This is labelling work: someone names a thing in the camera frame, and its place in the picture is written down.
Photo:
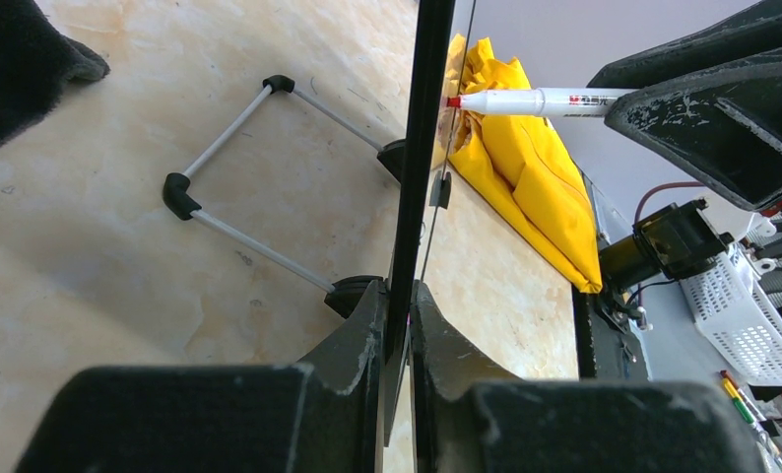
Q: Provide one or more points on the white plastic basket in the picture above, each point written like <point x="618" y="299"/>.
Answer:
<point x="734" y="314"/>

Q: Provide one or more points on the yellow folded garment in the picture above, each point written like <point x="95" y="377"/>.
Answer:
<point x="519" y="165"/>

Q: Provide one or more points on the coloured markers on table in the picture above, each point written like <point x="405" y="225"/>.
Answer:
<point x="747" y="409"/>

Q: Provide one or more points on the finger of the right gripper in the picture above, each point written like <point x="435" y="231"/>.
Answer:
<point x="722" y="126"/>
<point x="754" y="30"/>

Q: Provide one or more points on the white whiteboard black frame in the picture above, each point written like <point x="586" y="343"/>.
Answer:
<point x="432" y="112"/>

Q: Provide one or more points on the red white marker pen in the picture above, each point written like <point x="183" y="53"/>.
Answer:
<point x="541" y="102"/>

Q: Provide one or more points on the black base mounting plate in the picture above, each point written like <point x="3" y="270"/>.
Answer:
<point x="603" y="350"/>

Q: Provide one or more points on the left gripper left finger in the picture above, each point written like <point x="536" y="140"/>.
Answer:
<point x="319" y="414"/>

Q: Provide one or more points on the black floral blanket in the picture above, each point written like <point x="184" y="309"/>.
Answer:
<point x="37" y="62"/>

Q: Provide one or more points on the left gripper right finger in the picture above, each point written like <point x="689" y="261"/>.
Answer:
<point x="470" y="414"/>

